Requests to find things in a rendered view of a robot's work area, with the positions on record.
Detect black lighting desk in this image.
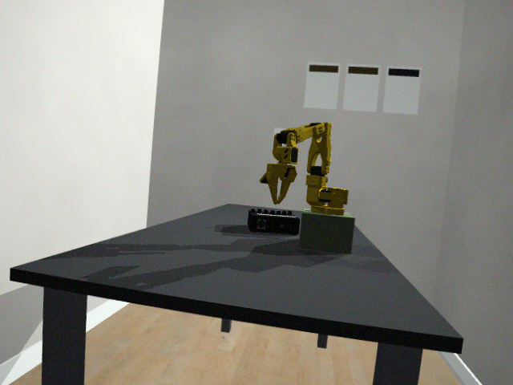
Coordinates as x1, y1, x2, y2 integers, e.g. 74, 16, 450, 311
248, 209, 300, 235

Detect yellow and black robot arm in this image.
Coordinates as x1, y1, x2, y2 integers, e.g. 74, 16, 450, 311
273, 123, 347, 215

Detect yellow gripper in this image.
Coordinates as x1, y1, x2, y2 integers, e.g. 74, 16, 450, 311
260, 162, 297, 205

